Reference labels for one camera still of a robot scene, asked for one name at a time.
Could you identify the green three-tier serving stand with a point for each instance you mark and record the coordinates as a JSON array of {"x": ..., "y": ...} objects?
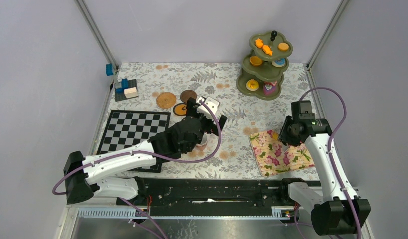
[{"x": 265, "y": 72}]

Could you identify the black white chessboard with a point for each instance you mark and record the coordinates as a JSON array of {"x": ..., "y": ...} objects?
[{"x": 127, "y": 128}]

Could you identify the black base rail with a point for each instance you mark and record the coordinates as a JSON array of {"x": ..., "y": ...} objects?
[{"x": 212, "y": 197}]

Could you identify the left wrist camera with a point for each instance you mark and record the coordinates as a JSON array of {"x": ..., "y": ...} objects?
[{"x": 207, "y": 106}]

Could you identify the yellow frosted donut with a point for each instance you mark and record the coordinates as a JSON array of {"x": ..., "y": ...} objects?
[{"x": 252, "y": 85}]

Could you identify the floral tablecloth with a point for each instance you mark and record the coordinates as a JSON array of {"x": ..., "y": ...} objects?
[{"x": 245, "y": 114}]

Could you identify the black orange face coaster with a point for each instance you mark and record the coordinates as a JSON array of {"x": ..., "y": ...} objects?
[{"x": 180, "y": 109}]

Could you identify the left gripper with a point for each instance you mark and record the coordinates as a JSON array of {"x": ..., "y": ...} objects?
[{"x": 212, "y": 128}]

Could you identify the round orange biscuit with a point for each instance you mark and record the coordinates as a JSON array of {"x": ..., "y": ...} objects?
[{"x": 283, "y": 46}]

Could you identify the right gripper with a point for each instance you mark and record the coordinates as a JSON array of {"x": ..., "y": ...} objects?
[{"x": 283, "y": 135}]

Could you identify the toy block set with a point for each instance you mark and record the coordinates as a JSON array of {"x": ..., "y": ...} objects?
[{"x": 126, "y": 89}]

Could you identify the small orange cookie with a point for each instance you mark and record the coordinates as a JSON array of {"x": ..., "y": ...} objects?
[{"x": 267, "y": 50}]

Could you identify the pink strawberry cake slice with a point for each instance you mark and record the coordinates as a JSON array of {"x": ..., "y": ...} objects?
[{"x": 272, "y": 83}]

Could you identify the floral snack tray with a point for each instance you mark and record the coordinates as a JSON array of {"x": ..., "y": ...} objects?
[{"x": 270, "y": 159}]

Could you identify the metal tongs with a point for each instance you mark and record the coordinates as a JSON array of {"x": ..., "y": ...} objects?
[{"x": 285, "y": 147}]

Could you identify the blue clip on frame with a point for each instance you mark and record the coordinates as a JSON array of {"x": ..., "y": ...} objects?
[{"x": 109, "y": 69}]

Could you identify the blue frosted donut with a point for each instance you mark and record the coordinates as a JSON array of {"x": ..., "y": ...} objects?
[{"x": 279, "y": 62}]

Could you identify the dark brown round coaster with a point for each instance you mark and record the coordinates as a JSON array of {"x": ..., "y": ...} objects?
[{"x": 187, "y": 94}]

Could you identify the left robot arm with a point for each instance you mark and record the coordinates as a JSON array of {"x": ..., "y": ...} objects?
[{"x": 91, "y": 176}]

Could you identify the purple candy packet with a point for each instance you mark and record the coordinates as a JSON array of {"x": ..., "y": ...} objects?
[{"x": 269, "y": 89}]

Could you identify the orange bear cookie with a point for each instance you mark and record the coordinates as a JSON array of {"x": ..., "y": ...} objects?
[{"x": 258, "y": 43}]

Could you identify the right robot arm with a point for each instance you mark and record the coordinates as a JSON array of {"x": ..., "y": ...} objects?
[{"x": 339, "y": 210}]

